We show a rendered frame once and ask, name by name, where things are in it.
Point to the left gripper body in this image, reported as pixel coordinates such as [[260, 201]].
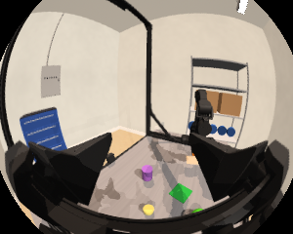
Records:
[[185, 137]]

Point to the purple cylinder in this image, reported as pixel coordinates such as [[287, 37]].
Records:
[[147, 173]]

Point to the green rectangle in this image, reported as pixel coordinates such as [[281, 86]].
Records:
[[180, 192]]

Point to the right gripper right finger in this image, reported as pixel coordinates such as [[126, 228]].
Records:
[[222, 165]]

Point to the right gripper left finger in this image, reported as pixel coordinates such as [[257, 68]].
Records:
[[77, 167]]

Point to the beige flat square pad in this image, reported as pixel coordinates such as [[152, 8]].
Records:
[[191, 160]]

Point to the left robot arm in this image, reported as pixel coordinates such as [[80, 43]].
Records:
[[203, 109]]

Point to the yellow cylinder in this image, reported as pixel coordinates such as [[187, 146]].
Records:
[[148, 209]]

